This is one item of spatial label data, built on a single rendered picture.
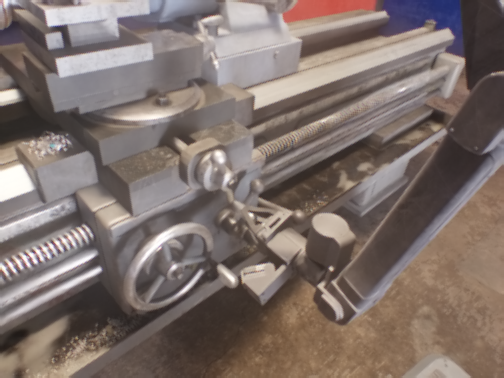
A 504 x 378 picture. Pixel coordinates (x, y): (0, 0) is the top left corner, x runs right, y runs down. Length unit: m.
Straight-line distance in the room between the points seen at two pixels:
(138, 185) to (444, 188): 0.49
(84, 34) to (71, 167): 0.24
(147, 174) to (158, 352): 0.89
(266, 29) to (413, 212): 0.82
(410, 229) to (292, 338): 1.09
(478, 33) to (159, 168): 0.53
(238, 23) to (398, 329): 1.24
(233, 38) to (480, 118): 0.81
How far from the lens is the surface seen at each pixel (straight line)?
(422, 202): 0.47
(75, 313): 1.13
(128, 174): 0.72
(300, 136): 1.16
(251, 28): 1.14
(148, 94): 0.81
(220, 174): 0.70
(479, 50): 0.40
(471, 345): 1.78
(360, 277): 0.57
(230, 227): 0.89
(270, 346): 1.50
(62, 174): 0.80
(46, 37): 0.72
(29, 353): 1.10
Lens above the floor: 1.29
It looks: 38 degrees down
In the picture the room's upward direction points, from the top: 6 degrees clockwise
